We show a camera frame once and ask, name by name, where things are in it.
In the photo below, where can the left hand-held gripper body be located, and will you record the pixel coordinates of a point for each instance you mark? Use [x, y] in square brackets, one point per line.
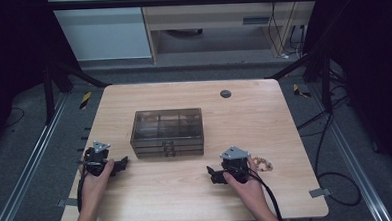
[97, 158]

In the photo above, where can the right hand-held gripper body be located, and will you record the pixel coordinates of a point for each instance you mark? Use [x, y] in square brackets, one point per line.
[234, 165]

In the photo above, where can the transparent grey drawer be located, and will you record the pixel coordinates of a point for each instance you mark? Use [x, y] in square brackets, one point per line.
[152, 155]
[152, 149]
[152, 143]

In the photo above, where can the transparent grey drawer box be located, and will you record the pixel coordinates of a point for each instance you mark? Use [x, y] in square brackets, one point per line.
[166, 125]

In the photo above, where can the person's right hand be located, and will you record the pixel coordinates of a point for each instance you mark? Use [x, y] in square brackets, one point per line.
[251, 191]

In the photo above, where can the person's left hand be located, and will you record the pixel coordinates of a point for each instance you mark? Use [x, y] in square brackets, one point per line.
[92, 191]

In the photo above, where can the grey tape strip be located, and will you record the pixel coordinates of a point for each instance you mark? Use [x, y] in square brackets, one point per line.
[319, 192]
[66, 202]

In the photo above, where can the grey table grommet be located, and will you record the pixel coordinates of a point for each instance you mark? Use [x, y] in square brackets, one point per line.
[225, 93]

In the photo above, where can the black metal stand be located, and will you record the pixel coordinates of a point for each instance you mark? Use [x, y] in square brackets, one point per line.
[325, 81]
[49, 97]

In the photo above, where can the white cabinet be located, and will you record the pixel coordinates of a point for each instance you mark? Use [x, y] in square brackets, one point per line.
[103, 31]

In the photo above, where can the black curtain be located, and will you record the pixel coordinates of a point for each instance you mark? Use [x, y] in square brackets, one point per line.
[11, 48]
[372, 66]

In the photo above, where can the light wooden desk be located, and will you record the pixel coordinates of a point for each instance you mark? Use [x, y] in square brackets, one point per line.
[206, 15]

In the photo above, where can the aluminium floor rail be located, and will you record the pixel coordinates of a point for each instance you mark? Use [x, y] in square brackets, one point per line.
[26, 174]
[353, 170]

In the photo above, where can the black horizontal frame bar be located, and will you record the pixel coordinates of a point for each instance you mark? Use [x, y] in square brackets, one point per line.
[179, 1]

